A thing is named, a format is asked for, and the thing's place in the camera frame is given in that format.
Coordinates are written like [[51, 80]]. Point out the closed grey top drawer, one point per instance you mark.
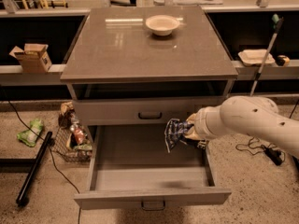
[[139, 110]]

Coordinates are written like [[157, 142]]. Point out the yellow tape measure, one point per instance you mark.
[[282, 60]]

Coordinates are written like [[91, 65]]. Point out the blue chip bag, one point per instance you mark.
[[175, 132]]

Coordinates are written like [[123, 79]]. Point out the wire basket with snacks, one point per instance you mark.
[[64, 142]]

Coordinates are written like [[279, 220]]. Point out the white paper bowl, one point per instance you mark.
[[162, 25]]

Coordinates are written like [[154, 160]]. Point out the open grey middle drawer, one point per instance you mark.
[[131, 168]]

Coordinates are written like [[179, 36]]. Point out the black metal frame leg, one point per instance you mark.
[[28, 166]]

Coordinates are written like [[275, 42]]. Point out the black power adapter with cable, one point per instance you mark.
[[255, 147]]

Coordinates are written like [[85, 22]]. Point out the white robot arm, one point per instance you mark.
[[249, 115]]

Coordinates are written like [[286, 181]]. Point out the white takeout tray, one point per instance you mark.
[[250, 57]]

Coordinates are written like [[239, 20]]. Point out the grey drawer cabinet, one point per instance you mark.
[[118, 57]]

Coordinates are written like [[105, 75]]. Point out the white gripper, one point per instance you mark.
[[201, 123]]

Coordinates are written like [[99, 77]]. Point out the open cardboard box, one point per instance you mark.
[[33, 58]]

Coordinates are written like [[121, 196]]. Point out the grabber reacher tool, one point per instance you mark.
[[277, 25]]

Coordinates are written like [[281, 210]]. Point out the green snack bag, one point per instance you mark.
[[29, 136]]

